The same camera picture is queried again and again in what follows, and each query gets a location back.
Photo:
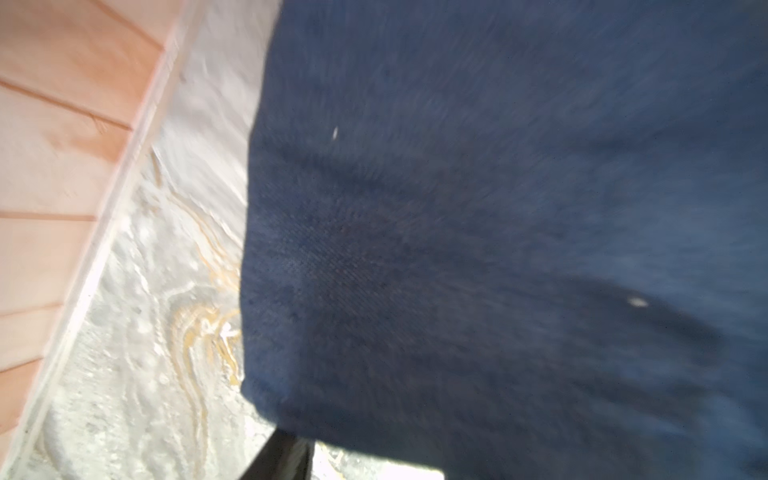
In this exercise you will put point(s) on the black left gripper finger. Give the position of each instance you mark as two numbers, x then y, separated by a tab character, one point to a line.
284	456

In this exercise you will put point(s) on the blue denim trousers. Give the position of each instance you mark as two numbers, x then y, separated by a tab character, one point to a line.
514	239

